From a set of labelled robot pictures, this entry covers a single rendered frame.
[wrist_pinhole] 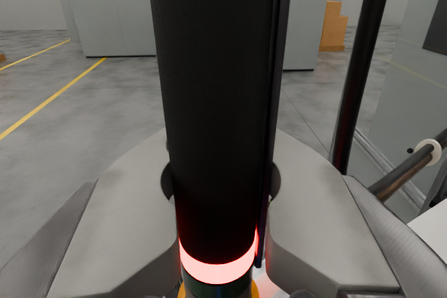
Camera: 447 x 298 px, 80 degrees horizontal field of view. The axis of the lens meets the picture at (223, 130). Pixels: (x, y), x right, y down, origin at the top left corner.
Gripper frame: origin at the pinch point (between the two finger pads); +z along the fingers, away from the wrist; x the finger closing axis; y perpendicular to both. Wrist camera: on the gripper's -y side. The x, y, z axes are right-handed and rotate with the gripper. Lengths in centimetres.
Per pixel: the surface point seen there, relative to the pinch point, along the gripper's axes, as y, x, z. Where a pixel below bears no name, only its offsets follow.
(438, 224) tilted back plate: 30, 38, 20
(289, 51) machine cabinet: 114, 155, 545
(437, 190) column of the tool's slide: 39, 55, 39
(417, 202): 61, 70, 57
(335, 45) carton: 142, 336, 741
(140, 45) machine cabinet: 127, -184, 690
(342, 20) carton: 78, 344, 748
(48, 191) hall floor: 159, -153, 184
